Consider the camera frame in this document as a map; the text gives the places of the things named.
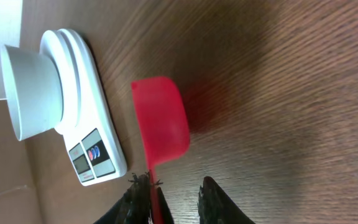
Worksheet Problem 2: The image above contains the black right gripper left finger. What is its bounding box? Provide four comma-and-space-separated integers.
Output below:
95, 172, 174, 224

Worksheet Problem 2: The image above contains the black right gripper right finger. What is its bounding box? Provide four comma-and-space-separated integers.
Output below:
198, 176, 255, 224

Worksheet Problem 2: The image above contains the red plastic measuring scoop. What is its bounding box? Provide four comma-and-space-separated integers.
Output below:
131, 77, 190, 223

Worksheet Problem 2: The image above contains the white digital kitchen scale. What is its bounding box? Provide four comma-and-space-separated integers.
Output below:
40, 29, 127, 186

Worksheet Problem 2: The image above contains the brown cardboard box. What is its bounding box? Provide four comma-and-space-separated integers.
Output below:
0, 100, 43, 223

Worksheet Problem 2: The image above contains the white round bowl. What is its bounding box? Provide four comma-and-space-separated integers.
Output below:
1, 45, 63, 141

